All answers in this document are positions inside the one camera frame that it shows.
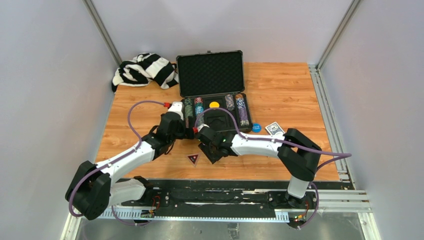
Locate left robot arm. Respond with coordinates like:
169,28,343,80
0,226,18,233
65,110,186,220

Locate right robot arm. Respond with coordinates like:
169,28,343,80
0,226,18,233
195,126,323,209

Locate black poker set case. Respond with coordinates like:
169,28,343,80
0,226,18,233
176,50,253,133

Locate triangular all in marker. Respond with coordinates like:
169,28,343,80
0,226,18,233
186,153,201,167

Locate green chip stack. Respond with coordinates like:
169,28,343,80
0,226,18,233
184,98,193,128

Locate yellow dealer button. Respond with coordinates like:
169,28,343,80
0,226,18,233
209,101,220,108

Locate blue purple chip stack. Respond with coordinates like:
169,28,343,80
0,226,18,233
235,93,250,126

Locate blue small blind button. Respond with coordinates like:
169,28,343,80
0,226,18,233
252,123,262,133

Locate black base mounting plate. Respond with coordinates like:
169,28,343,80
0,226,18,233
122,179,319,219

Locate blue playing card box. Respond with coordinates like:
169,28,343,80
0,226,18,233
265,121,285,136

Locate black white striped cloth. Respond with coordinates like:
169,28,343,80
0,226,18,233
111,52,180,93

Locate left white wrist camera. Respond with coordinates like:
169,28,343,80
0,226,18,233
163,101,184,121

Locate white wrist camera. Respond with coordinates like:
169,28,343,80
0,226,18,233
192,123,209,135
163,101,184,121

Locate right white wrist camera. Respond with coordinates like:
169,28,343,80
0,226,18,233
192,123,209,135

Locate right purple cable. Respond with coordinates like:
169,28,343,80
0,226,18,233
194,106,352,230

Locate purple cable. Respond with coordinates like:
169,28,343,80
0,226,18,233
68,100,167,227
194,106,352,230

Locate aluminium frame rail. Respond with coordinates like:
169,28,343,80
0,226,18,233
308,64,350,181

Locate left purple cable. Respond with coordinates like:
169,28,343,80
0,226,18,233
68,100,167,227

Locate left aluminium corner post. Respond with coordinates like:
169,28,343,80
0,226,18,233
82,0,122,66

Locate aluminium corner post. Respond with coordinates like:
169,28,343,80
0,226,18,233
82,0,122,66
315,0,363,71

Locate right aluminium corner post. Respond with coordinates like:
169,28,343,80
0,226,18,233
315,0,363,71

